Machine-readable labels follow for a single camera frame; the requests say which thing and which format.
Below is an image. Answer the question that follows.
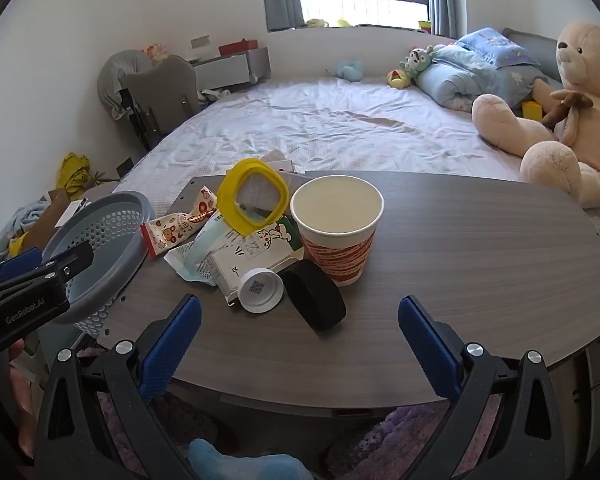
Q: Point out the red white snack wrapper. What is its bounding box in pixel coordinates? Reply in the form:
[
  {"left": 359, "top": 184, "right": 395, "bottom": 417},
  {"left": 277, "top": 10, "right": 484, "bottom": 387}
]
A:
[{"left": 140, "top": 186, "right": 216, "bottom": 258}]

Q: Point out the white notepad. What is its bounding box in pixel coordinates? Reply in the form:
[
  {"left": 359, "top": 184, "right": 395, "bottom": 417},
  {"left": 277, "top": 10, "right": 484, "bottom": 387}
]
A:
[{"left": 55, "top": 198, "right": 90, "bottom": 229}]

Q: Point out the yellow toy block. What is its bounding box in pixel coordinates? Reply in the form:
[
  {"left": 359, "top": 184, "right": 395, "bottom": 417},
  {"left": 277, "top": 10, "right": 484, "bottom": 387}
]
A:
[{"left": 521, "top": 100, "right": 544, "bottom": 122}]

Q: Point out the red box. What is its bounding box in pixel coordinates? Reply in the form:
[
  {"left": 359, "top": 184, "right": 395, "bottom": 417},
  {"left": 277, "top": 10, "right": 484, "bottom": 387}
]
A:
[{"left": 219, "top": 38, "right": 259, "bottom": 56}]

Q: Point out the green plush toy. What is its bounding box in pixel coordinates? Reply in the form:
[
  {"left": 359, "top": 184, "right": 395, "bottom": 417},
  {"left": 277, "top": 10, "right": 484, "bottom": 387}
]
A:
[{"left": 400, "top": 44, "right": 444, "bottom": 80}]

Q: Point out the paper cup red pattern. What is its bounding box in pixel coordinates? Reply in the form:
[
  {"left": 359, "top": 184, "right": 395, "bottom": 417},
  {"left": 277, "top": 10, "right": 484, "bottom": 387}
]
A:
[{"left": 290, "top": 174, "right": 385, "bottom": 287}]

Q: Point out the large beige teddy bear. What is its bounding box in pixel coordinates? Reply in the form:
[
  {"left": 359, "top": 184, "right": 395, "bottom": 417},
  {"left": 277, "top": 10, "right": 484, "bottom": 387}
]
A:
[{"left": 471, "top": 21, "right": 600, "bottom": 209}]

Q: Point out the yellow cloth bag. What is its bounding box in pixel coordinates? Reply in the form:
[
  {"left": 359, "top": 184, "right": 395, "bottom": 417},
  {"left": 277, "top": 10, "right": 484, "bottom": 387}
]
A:
[{"left": 56, "top": 153, "right": 92, "bottom": 200}]

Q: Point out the person's left hand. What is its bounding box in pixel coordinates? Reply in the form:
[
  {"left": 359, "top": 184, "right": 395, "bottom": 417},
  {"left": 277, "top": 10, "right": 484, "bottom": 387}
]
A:
[{"left": 8, "top": 339, "right": 36, "bottom": 458}]

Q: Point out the purple toothpaste box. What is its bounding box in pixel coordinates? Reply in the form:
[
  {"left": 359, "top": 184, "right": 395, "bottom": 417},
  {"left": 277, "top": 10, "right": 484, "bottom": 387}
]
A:
[{"left": 208, "top": 216, "right": 303, "bottom": 306}]

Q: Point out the black round band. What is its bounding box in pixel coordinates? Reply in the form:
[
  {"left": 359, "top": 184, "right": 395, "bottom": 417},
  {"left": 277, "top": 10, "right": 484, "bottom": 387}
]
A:
[{"left": 280, "top": 259, "right": 347, "bottom": 332}]

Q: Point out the blue grey trash basket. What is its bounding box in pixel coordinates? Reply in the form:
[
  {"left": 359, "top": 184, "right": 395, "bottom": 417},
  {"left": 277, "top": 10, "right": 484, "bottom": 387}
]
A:
[{"left": 43, "top": 191, "right": 155, "bottom": 333}]

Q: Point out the yellow red plush toy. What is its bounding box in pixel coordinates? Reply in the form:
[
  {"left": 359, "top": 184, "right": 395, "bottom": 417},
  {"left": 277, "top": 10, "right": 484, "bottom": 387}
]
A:
[{"left": 386, "top": 70, "right": 411, "bottom": 90}]

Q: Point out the white card box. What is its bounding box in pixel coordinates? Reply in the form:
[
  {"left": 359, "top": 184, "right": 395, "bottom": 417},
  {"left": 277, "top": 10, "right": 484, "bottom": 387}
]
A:
[{"left": 260, "top": 150, "right": 296, "bottom": 174}]

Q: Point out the light blue wipes packet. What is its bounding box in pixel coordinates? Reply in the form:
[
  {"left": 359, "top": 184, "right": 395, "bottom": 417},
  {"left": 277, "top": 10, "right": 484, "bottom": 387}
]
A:
[{"left": 164, "top": 211, "right": 239, "bottom": 287}]

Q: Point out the cardboard box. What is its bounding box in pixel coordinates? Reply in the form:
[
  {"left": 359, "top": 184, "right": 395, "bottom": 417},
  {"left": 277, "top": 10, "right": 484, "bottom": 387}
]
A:
[{"left": 20, "top": 188, "right": 71, "bottom": 252}]

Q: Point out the purple fluffy rug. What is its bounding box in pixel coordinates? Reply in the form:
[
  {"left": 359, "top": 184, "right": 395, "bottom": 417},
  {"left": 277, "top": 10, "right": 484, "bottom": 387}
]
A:
[{"left": 97, "top": 389, "right": 504, "bottom": 480}]

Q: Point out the yellow plastic lid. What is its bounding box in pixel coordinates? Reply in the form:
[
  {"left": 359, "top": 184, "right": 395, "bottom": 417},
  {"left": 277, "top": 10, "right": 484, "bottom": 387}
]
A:
[{"left": 216, "top": 158, "right": 291, "bottom": 237}]

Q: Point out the grey white nightstand drawer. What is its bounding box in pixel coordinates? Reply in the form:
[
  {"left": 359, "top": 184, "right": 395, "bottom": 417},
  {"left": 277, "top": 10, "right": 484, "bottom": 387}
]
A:
[{"left": 193, "top": 48, "right": 271, "bottom": 90}]

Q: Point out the light blue blanket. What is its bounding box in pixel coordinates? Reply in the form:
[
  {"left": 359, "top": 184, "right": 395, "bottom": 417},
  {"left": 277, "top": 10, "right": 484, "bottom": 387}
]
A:
[{"left": 0, "top": 200, "right": 50, "bottom": 261}]

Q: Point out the grey garment on chair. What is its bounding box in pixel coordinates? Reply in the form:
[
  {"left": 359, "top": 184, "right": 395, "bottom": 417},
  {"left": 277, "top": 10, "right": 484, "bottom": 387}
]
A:
[{"left": 96, "top": 50, "right": 154, "bottom": 120}]

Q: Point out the rolled blue quilt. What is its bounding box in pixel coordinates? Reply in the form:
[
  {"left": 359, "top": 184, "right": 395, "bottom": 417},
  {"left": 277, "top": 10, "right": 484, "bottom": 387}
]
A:
[{"left": 415, "top": 44, "right": 550, "bottom": 113}]

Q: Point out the grey chair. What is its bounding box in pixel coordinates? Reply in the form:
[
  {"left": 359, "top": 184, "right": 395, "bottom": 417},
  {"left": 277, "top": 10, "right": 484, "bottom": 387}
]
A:
[{"left": 121, "top": 55, "right": 200, "bottom": 152}]

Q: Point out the white bottle cap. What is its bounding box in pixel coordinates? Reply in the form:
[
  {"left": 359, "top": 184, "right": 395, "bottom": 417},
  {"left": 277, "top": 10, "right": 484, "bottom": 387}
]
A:
[{"left": 237, "top": 268, "right": 285, "bottom": 314}]

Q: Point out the blue patterned pillow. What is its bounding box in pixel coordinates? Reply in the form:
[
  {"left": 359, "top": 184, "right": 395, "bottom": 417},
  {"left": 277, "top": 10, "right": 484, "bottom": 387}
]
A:
[{"left": 455, "top": 27, "right": 540, "bottom": 68}]

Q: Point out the small blue plush toy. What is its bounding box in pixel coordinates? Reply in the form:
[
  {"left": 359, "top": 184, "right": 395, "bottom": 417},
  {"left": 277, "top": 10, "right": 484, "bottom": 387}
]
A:
[{"left": 326, "top": 61, "right": 364, "bottom": 82}]

